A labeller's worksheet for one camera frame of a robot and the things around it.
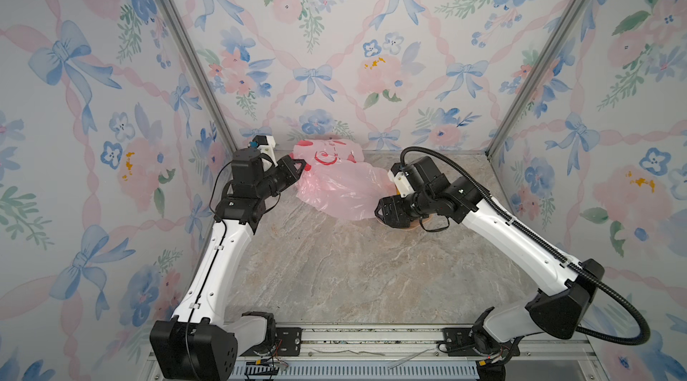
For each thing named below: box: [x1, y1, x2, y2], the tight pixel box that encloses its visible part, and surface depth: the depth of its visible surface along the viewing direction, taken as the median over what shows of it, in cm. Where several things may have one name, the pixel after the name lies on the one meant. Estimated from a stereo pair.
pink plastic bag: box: [290, 137, 398, 221], surface depth 79 cm
